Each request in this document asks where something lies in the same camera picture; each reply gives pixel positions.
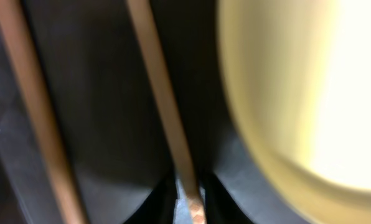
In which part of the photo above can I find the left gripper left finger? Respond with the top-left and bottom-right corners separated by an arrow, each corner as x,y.
124,172 -> 177,224

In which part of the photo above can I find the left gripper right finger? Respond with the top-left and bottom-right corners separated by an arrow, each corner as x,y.
201,173 -> 255,224

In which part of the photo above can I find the wooden chopstick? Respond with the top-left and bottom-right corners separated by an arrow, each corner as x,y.
0,0 -> 88,224
126,0 -> 207,224

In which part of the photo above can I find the yellow round plate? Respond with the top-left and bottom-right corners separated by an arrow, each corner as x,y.
217,0 -> 371,223

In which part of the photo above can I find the dark brown serving tray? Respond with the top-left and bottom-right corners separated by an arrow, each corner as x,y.
0,0 -> 303,223

